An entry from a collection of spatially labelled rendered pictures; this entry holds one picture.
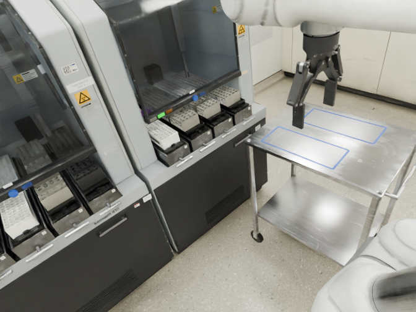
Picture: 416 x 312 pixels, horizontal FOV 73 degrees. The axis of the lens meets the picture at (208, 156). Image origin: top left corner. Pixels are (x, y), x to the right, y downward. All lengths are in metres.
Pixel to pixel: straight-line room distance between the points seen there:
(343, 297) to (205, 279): 1.20
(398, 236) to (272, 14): 0.60
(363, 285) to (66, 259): 1.16
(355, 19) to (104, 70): 0.94
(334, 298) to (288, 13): 0.59
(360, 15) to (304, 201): 1.41
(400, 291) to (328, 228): 1.07
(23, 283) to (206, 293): 0.92
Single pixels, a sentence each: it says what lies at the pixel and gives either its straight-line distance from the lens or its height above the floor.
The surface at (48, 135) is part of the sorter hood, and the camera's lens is 1.20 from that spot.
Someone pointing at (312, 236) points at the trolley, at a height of 0.28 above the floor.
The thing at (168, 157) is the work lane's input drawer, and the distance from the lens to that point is 1.37.
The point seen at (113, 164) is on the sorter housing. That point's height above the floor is 0.85.
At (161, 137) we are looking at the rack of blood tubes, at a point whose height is 0.86.
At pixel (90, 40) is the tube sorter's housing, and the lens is 1.17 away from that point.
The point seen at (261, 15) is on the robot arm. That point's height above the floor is 1.49.
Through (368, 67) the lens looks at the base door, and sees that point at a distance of 3.27.
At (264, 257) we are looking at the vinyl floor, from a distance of 1.87.
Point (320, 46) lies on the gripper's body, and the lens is 0.68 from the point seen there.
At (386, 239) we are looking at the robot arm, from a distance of 0.85.
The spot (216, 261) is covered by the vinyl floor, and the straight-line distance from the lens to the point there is 1.88.
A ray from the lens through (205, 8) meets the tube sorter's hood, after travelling 1.41.
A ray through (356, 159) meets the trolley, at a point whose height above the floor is 0.82.
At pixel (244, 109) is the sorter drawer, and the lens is 1.61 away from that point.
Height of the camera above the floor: 1.61
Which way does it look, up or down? 38 degrees down
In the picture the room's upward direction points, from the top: 12 degrees counter-clockwise
